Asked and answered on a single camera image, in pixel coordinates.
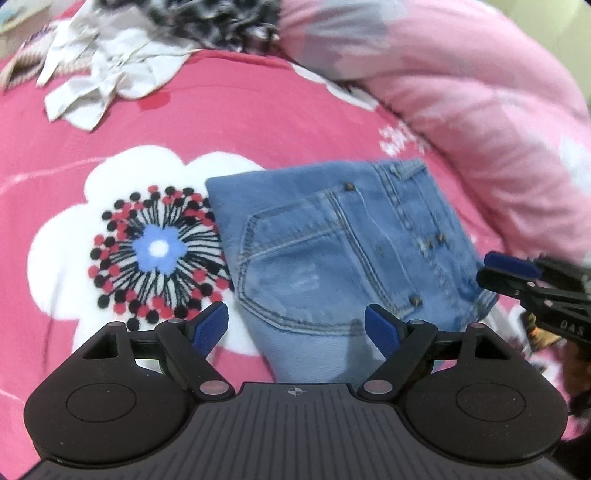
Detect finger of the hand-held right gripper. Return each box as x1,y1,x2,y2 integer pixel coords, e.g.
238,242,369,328
477,269,550,301
485,251,541,280

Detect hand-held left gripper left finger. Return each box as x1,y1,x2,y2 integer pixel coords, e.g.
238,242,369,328
82,302,230,401

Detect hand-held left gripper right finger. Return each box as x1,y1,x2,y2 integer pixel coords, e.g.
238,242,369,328
359,304,509,401

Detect blue denim jeans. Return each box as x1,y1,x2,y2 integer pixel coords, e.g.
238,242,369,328
205,159,499,384

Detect small lit screen device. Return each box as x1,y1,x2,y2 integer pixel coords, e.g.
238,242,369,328
522,311,563,354

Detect light pink quilt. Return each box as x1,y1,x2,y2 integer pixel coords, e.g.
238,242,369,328
279,0,591,264

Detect pink floral blanket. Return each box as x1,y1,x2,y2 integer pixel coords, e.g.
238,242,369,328
0,46,591,480

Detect black and white plaid shirt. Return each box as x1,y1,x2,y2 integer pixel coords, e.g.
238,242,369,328
95,0,282,54

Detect beige knitted sweater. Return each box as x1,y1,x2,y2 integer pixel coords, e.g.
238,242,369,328
0,23,93,92

